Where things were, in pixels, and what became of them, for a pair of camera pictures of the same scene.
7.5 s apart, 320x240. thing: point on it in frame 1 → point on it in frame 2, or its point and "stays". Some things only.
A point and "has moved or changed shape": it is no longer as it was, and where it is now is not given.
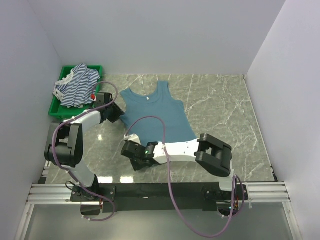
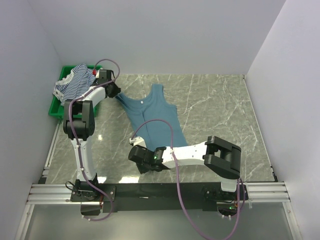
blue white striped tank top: x=74 y=90 stays
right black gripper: x=137 y=167 → x=142 y=170
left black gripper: x=118 y=112 → x=116 y=91
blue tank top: x=172 y=111 has moved or changed shape
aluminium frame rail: x=271 y=192 stays
